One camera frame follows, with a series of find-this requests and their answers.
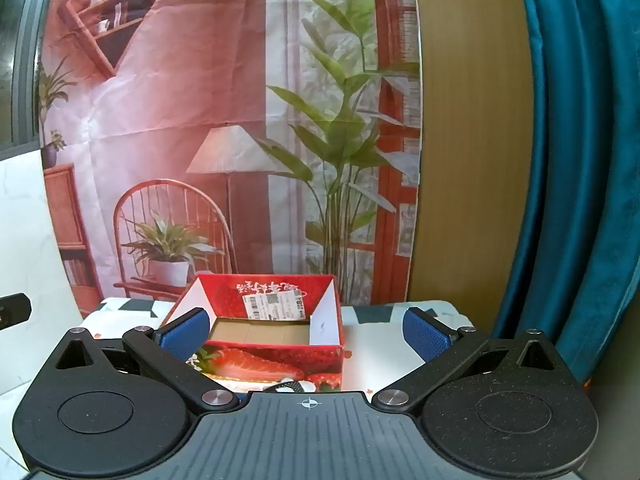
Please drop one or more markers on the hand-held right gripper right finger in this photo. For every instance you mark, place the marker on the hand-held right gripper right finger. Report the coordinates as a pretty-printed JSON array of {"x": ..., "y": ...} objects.
[{"x": 427, "y": 332}]

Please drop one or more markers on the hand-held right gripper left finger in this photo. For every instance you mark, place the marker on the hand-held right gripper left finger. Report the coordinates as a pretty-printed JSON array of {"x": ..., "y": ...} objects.
[{"x": 184, "y": 332}]

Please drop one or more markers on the red strawberry print cardboard box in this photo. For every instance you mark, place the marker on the red strawberry print cardboard box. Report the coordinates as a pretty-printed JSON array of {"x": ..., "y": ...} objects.
[{"x": 260, "y": 360}]

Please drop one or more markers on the patterned white tablecloth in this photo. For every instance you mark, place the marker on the patterned white tablecloth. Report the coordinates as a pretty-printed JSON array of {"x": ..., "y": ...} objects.
[{"x": 380, "y": 345}]

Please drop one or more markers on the black white mesh item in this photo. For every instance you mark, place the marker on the black white mesh item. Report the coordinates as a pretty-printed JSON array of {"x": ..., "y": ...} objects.
[{"x": 290, "y": 386}]

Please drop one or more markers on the teal curtain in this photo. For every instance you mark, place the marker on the teal curtain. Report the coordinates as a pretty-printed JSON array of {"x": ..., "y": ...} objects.
[{"x": 585, "y": 160}]

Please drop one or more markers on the wooden wall panel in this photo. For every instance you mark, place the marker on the wooden wall panel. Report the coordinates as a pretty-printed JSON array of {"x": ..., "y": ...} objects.
[{"x": 470, "y": 135}]

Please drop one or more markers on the printed room scene wall backdrop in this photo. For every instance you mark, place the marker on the printed room scene wall backdrop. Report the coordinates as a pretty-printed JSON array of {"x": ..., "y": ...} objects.
[{"x": 200, "y": 110}]

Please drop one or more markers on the dark window frame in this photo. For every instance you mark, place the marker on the dark window frame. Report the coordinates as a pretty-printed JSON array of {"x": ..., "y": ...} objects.
[{"x": 30, "y": 50}]

